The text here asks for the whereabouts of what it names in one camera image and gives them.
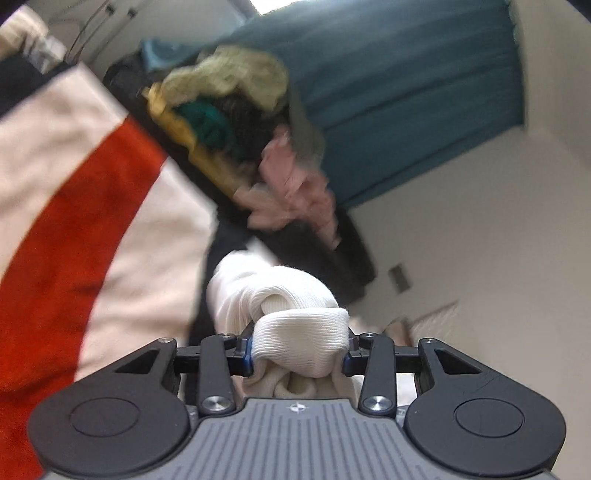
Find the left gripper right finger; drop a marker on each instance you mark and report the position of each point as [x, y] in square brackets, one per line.
[372, 356]

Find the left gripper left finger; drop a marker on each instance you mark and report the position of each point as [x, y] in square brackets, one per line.
[222, 357]

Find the white zip hoodie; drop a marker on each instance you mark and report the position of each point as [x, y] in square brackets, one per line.
[300, 333]

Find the dark clothes pile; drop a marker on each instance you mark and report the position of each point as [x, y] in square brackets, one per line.
[223, 137]

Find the black headboard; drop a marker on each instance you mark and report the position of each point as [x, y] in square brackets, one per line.
[346, 269]

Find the striped bed blanket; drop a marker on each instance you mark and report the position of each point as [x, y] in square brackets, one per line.
[103, 238]

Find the pink garment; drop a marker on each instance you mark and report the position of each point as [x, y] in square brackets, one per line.
[289, 193]

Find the blue curtain right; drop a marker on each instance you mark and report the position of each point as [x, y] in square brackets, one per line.
[397, 87]

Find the yellow-green knit cloth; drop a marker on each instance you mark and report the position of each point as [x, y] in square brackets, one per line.
[257, 75]

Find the garment steamer stand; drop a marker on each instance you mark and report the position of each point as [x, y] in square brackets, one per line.
[104, 25]

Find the wall switch plate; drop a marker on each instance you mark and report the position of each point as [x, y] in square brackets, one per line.
[400, 279]

